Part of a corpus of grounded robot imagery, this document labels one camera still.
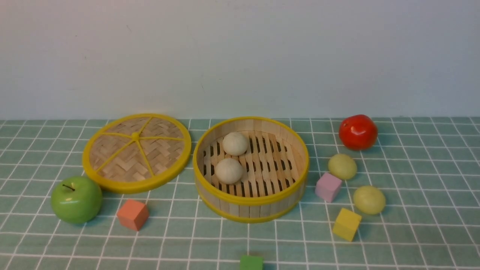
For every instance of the white bun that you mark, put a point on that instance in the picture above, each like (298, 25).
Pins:
(229, 171)
(235, 144)

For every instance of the red pomegranate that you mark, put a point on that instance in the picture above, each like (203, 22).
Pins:
(358, 132)

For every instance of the yellow-green bun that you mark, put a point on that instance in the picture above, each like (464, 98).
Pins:
(342, 166)
(369, 200)

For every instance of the bamboo steamer lid yellow rim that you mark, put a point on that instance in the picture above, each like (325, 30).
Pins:
(137, 153)

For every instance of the orange cube block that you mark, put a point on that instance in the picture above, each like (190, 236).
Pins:
(133, 214)

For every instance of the yellow cube block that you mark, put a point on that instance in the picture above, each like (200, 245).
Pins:
(346, 224)

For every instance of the bamboo steamer tray yellow rim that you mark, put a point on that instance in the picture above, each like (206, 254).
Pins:
(275, 170)

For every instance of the green cube block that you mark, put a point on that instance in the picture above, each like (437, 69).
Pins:
(251, 263)

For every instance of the pink cube block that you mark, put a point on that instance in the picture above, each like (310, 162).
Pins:
(328, 187)

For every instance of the green checked tablecloth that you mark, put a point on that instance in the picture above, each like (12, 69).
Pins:
(427, 168)

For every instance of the green apple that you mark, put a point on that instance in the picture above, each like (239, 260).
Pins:
(76, 200)

